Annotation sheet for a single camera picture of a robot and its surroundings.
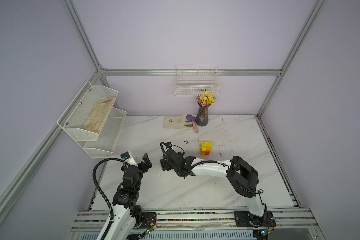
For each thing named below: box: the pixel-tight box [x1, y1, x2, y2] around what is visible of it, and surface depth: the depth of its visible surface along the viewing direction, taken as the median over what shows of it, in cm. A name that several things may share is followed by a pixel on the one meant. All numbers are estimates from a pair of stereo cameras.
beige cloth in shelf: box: [82, 96, 116, 133], surface depth 81 cm
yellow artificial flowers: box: [196, 92, 216, 107], surface depth 100 cm
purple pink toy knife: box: [185, 114, 199, 133], surface depth 118 cm
